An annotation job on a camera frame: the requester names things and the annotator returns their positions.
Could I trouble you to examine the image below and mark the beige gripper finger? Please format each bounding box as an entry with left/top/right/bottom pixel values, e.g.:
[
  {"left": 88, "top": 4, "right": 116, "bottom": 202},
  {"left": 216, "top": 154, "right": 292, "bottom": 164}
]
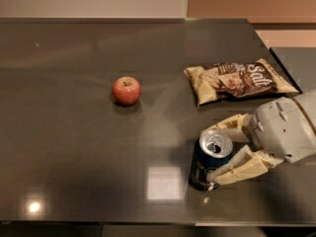
[
  {"left": 206, "top": 145, "right": 283, "bottom": 186},
  {"left": 208, "top": 114, "right": 252, "bottom": 143}
]

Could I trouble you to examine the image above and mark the red apple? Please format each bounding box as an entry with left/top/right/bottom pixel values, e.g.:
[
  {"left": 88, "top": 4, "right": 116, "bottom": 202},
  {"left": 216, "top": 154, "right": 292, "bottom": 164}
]
[{"left": 113, "top": 76, "right": 141, "bottom": 106}]

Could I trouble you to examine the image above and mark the blue pepsi can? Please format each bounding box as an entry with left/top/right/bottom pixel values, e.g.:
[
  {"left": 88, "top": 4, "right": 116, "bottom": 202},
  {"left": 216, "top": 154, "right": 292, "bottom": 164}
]
[{"left": 189, "top": 130, "right": 234, "bottom": 191}]

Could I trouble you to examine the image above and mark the brown salt chip bag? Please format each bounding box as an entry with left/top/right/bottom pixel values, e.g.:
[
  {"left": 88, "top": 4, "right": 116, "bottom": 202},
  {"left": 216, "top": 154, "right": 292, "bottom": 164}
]
[{"left": 184, "top": 58, "right": 297, "bottom": 106}]

